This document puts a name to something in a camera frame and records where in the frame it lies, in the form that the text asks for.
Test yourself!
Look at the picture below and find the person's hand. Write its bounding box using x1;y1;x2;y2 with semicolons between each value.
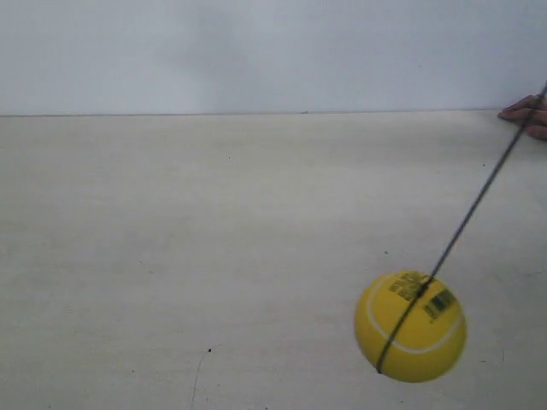
497;94;547;142

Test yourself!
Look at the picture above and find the yellow tennis ball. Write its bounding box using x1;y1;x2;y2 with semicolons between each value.
354;271;467;384

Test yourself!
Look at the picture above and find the thin black hanging string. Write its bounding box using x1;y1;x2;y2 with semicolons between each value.
426;76;547;287

